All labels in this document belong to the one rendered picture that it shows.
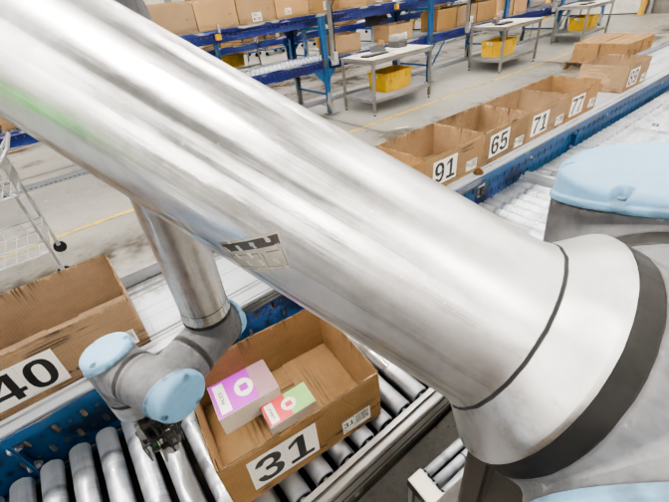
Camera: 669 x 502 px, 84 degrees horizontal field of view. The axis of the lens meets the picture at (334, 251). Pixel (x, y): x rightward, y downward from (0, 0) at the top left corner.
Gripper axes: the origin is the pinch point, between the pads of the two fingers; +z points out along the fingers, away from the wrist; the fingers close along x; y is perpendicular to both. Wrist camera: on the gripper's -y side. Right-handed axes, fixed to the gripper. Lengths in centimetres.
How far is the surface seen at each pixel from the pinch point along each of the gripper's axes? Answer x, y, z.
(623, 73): 318, -31, -19
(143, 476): -8.6, -1.8, 5.9
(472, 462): 39, 52, -22
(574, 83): 279, -44, -20
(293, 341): 38.2, -5.5, -2.0
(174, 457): -1.3, -1.1, 5.8
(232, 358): 21.1, -7.5, -7.2
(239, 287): 35.7, -33.0, -7.2
